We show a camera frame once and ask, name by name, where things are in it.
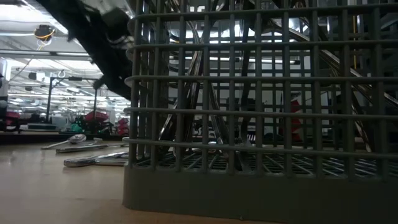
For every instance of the grey plastic cutlery basket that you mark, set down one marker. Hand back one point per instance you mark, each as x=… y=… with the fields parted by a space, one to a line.
x=248 y=199

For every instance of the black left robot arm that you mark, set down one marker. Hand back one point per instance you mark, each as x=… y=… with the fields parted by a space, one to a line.
x=62 y=18

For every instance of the red bag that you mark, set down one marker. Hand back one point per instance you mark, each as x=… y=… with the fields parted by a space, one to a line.
x=96 y=115

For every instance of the small silver spoon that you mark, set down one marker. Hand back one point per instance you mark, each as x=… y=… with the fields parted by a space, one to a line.
x=77 y=138

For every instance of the black metal frame rig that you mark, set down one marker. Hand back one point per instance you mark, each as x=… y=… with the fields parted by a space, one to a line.
x=49 y=99

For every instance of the black aluminium table frame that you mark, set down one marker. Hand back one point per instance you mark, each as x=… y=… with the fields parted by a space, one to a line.
x=31 y=137

